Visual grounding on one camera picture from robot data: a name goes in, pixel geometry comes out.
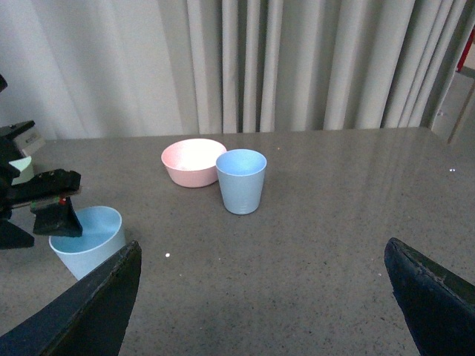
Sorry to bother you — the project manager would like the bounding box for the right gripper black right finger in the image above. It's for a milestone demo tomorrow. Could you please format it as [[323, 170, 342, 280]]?
[[384, 238, 474, 355]]

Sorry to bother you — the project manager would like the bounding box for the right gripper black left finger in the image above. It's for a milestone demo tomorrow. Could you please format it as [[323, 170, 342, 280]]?
[[1, 241, 142, 355]]

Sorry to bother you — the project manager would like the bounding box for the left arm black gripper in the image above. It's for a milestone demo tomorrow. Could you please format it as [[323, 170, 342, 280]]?
[[0, 120, 82, 249]]

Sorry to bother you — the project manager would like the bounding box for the blue cup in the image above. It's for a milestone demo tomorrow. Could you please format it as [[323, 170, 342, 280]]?
[[49, 206, 125, 280], [216, 149, 267, 215]]

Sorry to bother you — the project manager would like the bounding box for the green bowl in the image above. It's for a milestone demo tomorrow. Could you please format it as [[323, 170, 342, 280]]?
[[9, 156, 34, 185]]

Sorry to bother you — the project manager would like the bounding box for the grey curtain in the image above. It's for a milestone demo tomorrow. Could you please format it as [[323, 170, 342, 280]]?
[[1, 1, 474, 139]]

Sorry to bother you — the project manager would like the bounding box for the pink bowl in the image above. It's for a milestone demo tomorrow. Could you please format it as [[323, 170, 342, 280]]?
[[161, 138, 227, 188]]

